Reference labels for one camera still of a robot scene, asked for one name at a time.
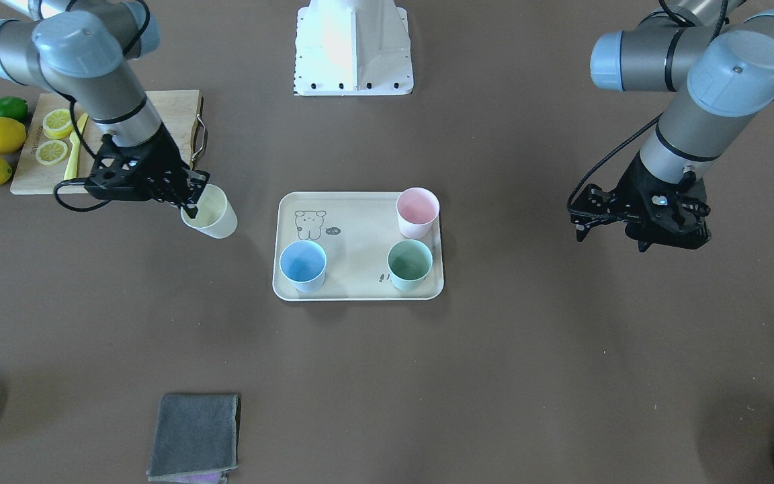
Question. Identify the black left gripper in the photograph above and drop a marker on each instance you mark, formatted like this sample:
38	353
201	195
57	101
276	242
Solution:
631	189

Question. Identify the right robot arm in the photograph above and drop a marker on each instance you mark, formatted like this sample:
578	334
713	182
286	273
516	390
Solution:
80	50

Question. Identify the lower whole lemon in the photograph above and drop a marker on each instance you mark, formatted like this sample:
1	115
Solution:
12	135

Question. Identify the lemon slice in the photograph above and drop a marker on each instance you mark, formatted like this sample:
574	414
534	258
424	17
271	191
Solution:
51	152
57	124

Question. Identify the pink plastic cup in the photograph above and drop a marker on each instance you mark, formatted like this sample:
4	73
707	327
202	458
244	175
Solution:
417	209

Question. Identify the blue plastic cup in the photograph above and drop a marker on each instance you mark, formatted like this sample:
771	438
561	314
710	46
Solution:
304	264

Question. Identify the green plastic cup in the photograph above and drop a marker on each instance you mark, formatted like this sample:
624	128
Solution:
409	262

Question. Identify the upper lemon slice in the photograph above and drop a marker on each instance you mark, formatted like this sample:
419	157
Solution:
51	152

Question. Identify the pale yellow plastic cup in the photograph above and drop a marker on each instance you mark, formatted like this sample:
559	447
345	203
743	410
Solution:
215	216

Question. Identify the lower lemon slice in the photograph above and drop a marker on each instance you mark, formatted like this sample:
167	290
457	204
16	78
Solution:
57	124

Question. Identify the folded grey cloth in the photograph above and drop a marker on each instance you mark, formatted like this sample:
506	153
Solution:
195	438

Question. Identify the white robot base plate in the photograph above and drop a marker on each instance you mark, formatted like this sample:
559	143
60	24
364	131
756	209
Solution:
352	48

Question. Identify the yellow plastic knife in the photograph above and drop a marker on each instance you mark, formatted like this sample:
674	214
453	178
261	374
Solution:
71	171

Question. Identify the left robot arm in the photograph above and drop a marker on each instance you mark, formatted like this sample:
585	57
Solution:
721	77

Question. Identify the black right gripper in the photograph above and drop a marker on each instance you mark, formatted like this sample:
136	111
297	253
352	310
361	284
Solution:
160	161

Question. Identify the wooden cutting board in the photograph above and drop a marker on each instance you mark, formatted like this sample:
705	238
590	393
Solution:
178	110

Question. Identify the green lime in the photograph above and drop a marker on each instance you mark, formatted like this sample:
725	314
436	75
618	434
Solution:
14	107

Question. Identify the cream rabbit tray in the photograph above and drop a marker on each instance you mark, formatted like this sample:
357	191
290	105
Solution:
356	229

